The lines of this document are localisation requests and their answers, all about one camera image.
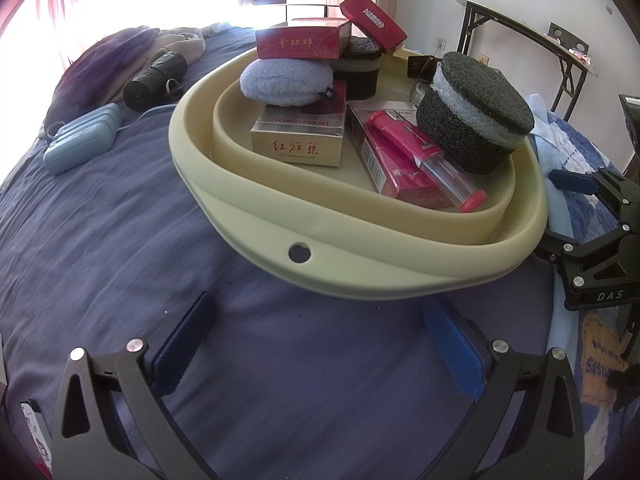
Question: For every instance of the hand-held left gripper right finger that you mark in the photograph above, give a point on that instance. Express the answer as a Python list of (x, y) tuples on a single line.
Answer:
[(452, 345)]

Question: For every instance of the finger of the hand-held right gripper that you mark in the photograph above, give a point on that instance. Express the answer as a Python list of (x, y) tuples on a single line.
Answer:
[(570, 181), (567, 250)]

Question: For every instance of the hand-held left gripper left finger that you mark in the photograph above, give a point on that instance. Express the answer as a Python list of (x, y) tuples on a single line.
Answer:
[(182, 345)]

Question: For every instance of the large black round sponge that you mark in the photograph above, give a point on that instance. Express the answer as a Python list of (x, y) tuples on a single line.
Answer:
[(475, 95)]

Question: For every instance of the yellow plastic basin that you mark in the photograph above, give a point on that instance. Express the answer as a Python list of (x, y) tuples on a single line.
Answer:
[(350, 267)]

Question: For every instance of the red cigarette carton with barcode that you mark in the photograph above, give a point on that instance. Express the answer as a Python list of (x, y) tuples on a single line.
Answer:
[(395, 177)]

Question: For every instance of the black cigarette carton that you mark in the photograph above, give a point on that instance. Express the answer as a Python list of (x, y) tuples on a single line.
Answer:
[(417, 65)]

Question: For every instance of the gold cigarette box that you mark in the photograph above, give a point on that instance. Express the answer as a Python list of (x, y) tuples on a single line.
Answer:
[(297, 147)]

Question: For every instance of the small black round sponge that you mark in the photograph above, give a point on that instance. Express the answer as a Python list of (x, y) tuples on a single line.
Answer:
[(357, 77)]

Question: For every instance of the dark red cigarette box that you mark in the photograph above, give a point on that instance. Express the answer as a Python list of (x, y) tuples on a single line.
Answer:
[(370, 20)]

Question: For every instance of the red cigarette carton gold characters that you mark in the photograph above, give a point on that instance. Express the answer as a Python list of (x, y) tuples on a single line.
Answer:
[(300, 42)]

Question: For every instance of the blue white quilted blanket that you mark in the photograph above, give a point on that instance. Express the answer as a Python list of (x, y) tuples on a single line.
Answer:
[(585, 170)]

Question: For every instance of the blue cloth orange print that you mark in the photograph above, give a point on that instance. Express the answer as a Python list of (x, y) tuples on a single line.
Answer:
[(602, 355)]

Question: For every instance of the black case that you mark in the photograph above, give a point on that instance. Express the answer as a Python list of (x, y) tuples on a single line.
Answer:
[(631, 115)]

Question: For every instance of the dark blue bed sheet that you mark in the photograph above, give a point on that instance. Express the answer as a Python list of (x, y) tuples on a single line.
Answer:
[(150, 235)]

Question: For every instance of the pink items on table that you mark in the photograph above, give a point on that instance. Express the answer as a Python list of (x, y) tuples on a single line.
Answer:
[(582, 55)]

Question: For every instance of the white pink printed item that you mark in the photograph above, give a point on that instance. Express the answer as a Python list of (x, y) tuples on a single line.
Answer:
[(36, 432)]

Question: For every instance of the pink tube clear end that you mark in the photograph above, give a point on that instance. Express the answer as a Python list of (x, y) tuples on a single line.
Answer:
[(400, 132)]

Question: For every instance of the black leg folding table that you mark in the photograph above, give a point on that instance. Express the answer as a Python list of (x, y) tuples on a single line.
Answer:
[(505, 12)]

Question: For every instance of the light blue plastic case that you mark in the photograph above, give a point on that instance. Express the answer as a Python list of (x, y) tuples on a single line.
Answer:
[(80, 137)]

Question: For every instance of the light blue round puff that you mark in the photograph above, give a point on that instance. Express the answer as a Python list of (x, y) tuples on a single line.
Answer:
[(280, 82)]

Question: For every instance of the purple cloth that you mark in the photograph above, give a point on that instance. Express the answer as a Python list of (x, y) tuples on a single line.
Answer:
[(100, 70)]

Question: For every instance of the beige cloth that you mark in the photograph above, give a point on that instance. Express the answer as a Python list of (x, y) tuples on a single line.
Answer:
[(185, 42)]

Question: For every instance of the black frame on table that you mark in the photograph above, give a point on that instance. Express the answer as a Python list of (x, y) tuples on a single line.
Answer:
[(565, 35)]

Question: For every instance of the wall socket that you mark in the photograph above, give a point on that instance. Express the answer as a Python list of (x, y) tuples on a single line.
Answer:
[(440, 43), (482, 59)]

